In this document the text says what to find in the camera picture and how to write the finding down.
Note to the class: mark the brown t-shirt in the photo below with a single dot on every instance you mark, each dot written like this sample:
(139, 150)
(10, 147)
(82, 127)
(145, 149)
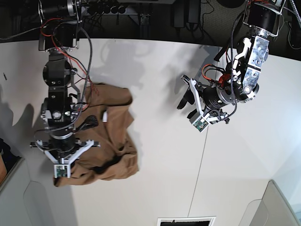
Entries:
(116, 157)

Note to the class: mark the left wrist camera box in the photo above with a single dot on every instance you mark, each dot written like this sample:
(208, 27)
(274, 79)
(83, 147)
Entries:
(199, 122)

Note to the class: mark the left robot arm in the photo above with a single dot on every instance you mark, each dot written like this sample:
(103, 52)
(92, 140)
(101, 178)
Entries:
(238, 81)

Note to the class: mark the black power adapter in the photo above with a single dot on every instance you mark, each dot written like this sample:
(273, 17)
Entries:
(185, 11)

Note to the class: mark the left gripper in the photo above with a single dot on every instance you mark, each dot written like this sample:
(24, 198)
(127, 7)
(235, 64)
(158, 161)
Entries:
(208, 99)

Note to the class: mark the aluminium frame post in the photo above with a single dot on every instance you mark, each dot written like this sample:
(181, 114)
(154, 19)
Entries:
(144, 26)

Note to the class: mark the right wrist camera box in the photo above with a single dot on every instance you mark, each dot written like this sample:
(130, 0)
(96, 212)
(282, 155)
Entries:
(62, 170)

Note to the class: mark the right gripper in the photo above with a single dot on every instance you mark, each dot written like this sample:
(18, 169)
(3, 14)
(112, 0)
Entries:
(64, 150)

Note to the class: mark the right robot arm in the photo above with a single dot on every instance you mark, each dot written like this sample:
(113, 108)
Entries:
(60, 25)

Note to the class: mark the white bin right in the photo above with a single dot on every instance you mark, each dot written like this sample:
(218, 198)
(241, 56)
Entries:
(273, 209)

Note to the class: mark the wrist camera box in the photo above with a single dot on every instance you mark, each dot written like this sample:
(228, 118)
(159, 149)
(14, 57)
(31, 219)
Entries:
(62, 170)
(199, 122)

